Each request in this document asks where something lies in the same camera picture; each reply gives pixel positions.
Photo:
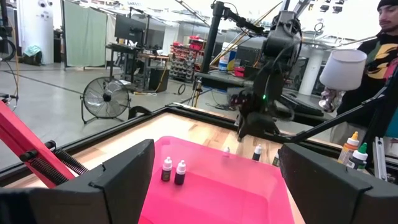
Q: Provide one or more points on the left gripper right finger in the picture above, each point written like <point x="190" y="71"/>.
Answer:
<point x="335" y="199"/>

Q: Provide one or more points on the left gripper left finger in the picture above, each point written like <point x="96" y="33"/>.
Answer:
<point x="77" y="199"/>

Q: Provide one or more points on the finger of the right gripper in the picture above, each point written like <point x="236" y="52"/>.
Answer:
<point x="268" y="129"/>
<point x="248" y="130"/>

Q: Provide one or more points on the small white-capped dropper bottle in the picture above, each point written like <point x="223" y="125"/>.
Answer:
<point x="180" y="172"/>
<point x="257" y="152"/>
<point x="166" y="169"/>
<point x="275" y="159"/>

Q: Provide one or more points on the green-tipped large dropper bottle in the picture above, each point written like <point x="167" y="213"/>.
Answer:
<point x="358" y="157"/>

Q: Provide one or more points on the yellow-tipped large dropper bottle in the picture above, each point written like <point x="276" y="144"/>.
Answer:
<point x="349" y="149"/>

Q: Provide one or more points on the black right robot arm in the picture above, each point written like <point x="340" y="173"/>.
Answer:
<point x="281" y="40"/>

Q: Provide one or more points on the grey cart top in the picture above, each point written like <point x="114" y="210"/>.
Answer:
<point x="224" y="77"/>

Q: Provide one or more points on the silver aluminium extrusion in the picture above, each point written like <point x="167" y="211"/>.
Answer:
<point x="380" y="158"/>

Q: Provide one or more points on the white blue container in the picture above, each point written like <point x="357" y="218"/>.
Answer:
<point x="224" y="60"/>

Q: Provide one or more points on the pink translucent plastic bin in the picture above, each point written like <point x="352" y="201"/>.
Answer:
<point x="217" y="193"/>

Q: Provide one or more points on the red desk lamp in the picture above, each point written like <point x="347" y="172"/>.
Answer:
<point x="18" y="137"/>

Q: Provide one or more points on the black stand pole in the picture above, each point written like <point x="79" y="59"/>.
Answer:
<point x="213" y="40"/>

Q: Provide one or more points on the white-shade table lamp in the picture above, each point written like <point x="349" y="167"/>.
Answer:
<point x="342" y="70"/>

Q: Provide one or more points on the red parts bin rack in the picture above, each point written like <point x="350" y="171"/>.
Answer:
<point x="186" y="62"/>

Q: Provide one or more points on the black box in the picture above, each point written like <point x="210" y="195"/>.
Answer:
<point x="158" y="80"/>

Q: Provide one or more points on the black floor fan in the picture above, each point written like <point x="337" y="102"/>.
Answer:
<point x="105" y="97"/>

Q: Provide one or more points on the person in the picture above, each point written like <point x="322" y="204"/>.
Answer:
<point x="382" y="62"/>

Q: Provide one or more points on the cluttered black desk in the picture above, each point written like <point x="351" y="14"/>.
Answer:
<point x="122" y="47"/>

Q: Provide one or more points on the black monitor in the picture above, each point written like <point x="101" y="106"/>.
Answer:
<point x="129" y="29"/>

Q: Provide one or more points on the green partition screen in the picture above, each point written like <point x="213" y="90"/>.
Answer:
<point x="84" y="37"/>

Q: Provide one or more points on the white pillar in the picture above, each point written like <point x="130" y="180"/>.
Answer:
<point x="35" y="31"/>

